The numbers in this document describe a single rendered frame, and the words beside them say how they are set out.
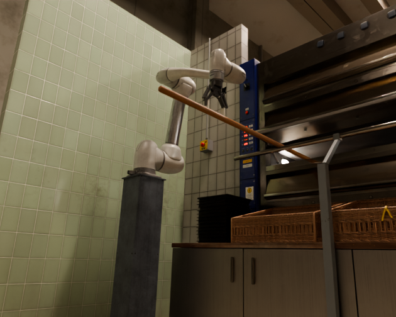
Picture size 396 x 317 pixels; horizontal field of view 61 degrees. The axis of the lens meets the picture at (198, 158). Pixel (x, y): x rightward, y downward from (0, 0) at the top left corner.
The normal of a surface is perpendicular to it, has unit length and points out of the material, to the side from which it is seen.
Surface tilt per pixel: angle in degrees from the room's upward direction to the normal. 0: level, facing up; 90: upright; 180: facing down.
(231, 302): 90
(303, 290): 90
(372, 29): 90
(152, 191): 90
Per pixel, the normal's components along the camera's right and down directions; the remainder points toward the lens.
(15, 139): 0.72, -0.18
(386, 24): -0.69, -0.22
